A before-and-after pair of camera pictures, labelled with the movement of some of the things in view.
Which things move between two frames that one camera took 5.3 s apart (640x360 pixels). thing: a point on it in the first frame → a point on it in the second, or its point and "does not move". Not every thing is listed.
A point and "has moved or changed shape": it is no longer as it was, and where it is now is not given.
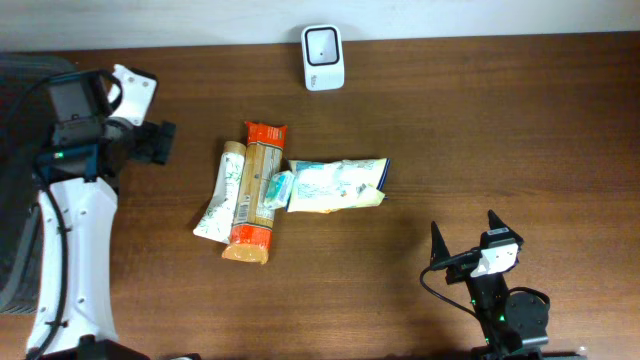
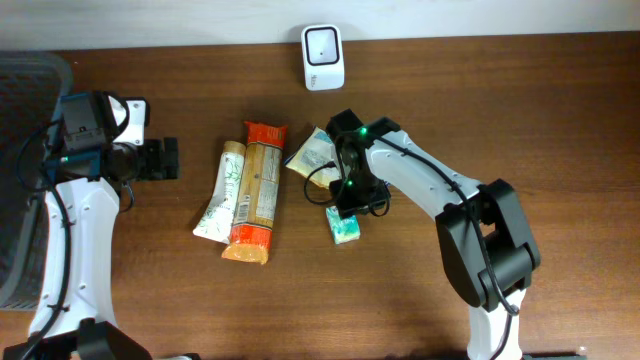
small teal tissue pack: (278, 185) → (343, 229)
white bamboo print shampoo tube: (216, 222) does not move
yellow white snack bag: (327, 186) has moved or changed shape
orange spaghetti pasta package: (251, 230) does not move
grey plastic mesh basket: (22, 75) does not move
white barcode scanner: (323, 62) does not move
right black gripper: (470, 270) → (364, 195)
